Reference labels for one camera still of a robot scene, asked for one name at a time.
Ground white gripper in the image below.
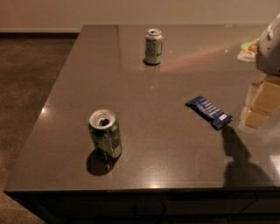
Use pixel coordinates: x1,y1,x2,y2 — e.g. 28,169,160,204
237,14,280,129

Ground white green soda can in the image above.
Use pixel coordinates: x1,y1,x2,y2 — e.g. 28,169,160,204
145,28,164,65

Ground blue snack bar wrapper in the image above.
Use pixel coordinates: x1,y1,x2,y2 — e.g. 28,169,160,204
185,95,232,130

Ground dark cabinet under table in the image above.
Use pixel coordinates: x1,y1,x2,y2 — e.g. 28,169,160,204
5,191,280,224

